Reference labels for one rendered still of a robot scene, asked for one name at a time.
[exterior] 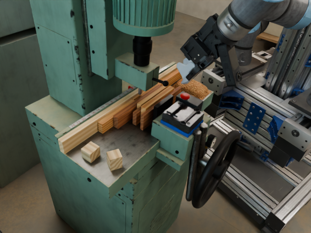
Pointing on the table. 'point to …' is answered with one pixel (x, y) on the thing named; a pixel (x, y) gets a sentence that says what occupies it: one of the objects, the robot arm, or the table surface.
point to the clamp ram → (162, 106)
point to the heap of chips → (193, 88)
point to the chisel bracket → (136, 72)
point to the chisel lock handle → (161, 82)
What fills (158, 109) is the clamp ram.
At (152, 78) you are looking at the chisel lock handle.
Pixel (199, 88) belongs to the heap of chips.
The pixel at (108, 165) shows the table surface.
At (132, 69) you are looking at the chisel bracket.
